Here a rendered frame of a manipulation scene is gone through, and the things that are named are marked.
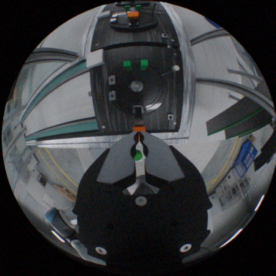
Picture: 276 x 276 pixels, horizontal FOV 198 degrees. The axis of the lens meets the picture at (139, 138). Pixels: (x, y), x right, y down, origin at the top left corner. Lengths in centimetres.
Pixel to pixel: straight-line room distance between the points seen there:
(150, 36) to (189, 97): 21
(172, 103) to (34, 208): 890
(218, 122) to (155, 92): 18
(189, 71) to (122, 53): 18
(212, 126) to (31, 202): 878
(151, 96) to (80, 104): 24
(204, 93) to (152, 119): 29
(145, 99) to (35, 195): 849
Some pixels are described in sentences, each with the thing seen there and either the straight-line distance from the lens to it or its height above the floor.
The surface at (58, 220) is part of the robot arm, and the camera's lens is 48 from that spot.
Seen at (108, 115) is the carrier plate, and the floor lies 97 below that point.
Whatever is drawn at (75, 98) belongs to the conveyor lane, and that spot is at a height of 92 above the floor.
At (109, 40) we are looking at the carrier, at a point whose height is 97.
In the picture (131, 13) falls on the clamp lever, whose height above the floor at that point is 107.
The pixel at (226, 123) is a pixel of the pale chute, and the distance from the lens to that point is 25.
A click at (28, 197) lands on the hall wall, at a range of 846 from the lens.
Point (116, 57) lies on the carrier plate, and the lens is 25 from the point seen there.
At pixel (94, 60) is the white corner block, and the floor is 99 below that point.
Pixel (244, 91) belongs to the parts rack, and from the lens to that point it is 21.
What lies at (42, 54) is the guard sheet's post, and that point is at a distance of 24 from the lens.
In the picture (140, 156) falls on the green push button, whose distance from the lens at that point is 31.
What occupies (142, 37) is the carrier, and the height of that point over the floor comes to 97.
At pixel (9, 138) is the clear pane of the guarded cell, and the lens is 133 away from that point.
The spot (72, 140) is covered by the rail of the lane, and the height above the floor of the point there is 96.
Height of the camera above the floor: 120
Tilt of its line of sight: 58 degrees down
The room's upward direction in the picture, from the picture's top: 178 degrees clockwise
